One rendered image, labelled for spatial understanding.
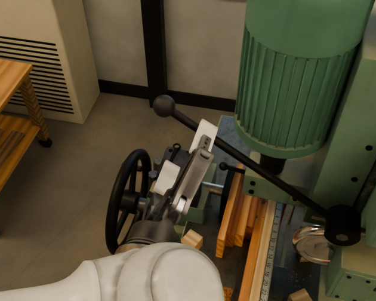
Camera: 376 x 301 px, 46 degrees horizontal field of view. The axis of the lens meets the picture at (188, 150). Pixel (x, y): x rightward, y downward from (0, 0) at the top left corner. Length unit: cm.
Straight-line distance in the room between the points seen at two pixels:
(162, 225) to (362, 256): 39
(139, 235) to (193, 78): 194
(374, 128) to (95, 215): 163
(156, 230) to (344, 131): 34
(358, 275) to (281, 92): 35
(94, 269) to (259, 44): 41
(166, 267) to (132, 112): 226
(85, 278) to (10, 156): 189
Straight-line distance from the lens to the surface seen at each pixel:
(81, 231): 215
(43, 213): 225
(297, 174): 95
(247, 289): 94
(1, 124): 245
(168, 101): 67
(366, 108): 72
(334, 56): 67
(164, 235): 61
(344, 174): 83
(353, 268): 85
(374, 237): 77
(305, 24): 62
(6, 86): 210
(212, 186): 104
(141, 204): 118
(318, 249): 91
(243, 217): 101
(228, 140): 122
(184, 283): 37
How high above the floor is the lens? 179
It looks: 49 degrees down
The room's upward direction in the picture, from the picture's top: straight up
